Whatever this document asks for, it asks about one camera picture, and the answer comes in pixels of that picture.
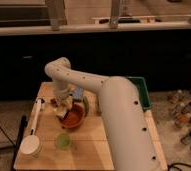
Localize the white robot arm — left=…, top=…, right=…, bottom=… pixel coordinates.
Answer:
left=44, top=57, right=160, bottom=171

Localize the green cucumber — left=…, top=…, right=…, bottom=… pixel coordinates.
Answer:
left=83, top=96, right=89, bottom=116

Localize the white ladle brush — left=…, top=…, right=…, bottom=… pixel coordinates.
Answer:
left=20, top=98, right=44, bottom=157

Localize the red orange bowl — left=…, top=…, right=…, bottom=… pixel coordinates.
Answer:
left=60, top=104, right=85, bottom=129

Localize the wooden table board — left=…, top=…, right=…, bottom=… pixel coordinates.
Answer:
left=13, top=81, right=169, bottom=171

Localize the black cable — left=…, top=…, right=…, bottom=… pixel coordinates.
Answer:
left=167, top=162, right=191, bottom=171

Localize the pile of bottles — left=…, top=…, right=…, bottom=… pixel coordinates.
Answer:
left=168, top=90, right=191, bottom=145

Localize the wooden block eraser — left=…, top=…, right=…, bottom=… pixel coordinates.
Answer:
left=55, top=106, right=70, bottom=119

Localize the small green cup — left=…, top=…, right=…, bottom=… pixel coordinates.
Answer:
left=55, top=133, right=71, bottom=150

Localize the green plastic tray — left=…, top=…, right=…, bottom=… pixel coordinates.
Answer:
left=94, top=75, right=152, bottom=113

